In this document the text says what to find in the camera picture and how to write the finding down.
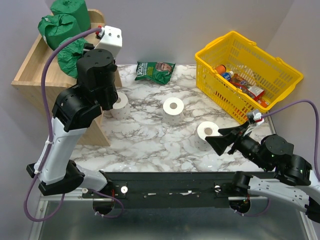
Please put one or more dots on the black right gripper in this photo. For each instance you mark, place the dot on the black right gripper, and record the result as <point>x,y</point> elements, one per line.
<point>219,143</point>

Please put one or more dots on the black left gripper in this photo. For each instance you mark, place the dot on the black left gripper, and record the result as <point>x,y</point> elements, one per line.
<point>113,60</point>

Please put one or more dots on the green roll with picture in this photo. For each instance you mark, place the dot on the green roll with picture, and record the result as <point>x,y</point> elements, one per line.
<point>67,58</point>

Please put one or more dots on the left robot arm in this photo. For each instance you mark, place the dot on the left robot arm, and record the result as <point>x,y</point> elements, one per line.
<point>74,110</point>

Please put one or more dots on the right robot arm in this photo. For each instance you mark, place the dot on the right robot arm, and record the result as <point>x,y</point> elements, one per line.
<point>298,185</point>

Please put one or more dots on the wooden shelf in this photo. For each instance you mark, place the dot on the wooden shelf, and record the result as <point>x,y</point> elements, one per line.
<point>28,82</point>

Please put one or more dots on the white dotted roll right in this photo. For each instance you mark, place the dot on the white dotted roll right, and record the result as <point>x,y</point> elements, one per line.
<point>203,130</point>

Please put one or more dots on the white dotted roll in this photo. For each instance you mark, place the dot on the white dotted roll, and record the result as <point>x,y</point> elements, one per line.
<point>121,108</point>
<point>203,130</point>
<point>173,111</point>

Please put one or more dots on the white dotted roll left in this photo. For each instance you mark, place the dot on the white dotted roll left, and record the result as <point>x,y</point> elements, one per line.
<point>121,108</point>

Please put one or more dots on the white dotted roll middle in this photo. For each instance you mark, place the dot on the white dotted roll middle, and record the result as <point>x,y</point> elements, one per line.
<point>173,111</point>

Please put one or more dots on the red white box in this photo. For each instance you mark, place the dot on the red white box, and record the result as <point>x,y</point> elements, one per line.
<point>255,92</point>

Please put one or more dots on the blue label bottle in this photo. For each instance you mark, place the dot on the blue label bottle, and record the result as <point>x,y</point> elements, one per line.
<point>228,75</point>

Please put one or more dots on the green chips bag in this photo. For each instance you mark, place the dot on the green chips bag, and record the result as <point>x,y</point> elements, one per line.
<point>156,72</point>

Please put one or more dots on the yellow plastic basket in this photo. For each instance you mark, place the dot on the yellow plastic basket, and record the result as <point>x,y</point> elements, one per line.
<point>243,57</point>

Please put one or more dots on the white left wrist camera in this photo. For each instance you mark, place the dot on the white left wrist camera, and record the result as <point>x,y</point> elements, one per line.
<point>110,39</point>

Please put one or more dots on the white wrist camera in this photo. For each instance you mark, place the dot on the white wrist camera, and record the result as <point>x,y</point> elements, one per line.
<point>110,39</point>
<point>255,119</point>

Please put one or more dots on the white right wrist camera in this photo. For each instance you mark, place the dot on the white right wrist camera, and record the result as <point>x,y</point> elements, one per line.
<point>255,119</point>

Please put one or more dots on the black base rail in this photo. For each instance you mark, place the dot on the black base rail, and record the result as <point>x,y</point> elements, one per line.
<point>142,190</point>

